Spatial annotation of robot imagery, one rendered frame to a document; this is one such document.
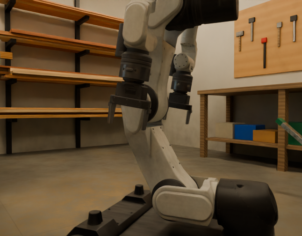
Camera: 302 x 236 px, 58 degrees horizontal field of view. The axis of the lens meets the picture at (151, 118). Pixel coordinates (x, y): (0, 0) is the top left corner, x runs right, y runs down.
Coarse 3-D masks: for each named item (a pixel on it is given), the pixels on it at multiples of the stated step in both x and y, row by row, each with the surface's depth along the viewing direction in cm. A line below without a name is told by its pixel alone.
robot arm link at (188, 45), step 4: (180, 40) 117; (184, 40) 115; (188, 40) 114; (192, 40) 115; (184, 44) 118; (188, 44) 117; (192, 44) 116; (196, 44) 119; (184, 48) 120; (188, 48) 120; (192, 48) 119; (196, 48) 120; (184, 52) 122; (188, 52) 121; (192, 52) 120; (196, 52) 121; (192, 56) 121
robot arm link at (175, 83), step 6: (174, 84) 116; (180, 84) 115; (186, 84) 115; (174, 90) 118; (180, 90) 116; (186, 90) 116; (174, 96) 118; (180, 96) 117; (186, 96) 116; (174, 102) 118; (180, 102) 117; (186, 102) 116; (180, 108) 117; (186, 108) 116
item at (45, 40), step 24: (0, 0) 354; (24, 0) 349; (48, 0) 358; (96, 24) 444; (48, 48) 397; (72, 48) 397; (96, 48) 406; (0, 72) 338; (24, 72) 338; (48, 72) 365; (72, 72) 386
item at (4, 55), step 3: (0, 51) 162; (0, 54) 162; (3, 54) 162; (6, 54) 163; (9, 54) 164; (12, 54) 165; (0, 57) 162; (3, 57) 163; (6, 57) 163; (9, 57) 164; (12, 57) 165
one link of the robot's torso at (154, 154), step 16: (128, 112) 93; (128, 128) 93; (160, 128) 103; (144, 144) 94; (160, 144) 95; (144, 160) 97; (160, 160) 94; (176, 160) 100; (144, 176) 97; (160, 176) 95; (176, 176) 92
